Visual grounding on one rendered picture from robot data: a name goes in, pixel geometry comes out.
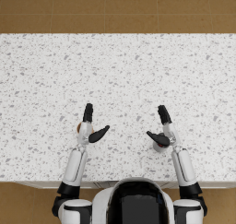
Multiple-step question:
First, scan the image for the brown cup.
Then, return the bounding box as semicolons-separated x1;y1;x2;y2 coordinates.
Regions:
77;122;95;136

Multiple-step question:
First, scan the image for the white cup with berry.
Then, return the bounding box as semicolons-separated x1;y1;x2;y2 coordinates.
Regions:
152;133;171;153

